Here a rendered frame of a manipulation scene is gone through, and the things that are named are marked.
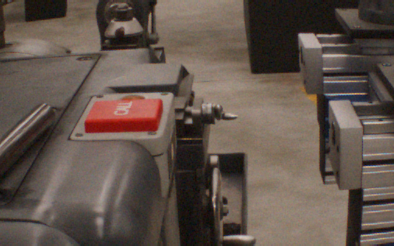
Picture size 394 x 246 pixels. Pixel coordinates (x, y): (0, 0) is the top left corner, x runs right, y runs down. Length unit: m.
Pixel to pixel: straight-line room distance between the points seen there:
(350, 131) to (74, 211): 0.66
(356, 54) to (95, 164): 1.08
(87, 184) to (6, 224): 0.09
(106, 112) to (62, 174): 0.12
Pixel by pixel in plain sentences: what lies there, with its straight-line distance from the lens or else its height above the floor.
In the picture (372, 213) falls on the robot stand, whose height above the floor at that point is 0.99.
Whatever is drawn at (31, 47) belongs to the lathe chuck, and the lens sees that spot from 1.24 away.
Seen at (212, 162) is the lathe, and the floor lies 0.81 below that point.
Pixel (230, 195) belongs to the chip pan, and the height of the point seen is 0.54.
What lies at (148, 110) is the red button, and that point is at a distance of 0.76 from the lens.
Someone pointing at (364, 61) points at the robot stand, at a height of 1.09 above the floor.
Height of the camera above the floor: 1.47
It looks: 17 degrees down
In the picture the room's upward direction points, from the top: 3 degrees counter-clockwise
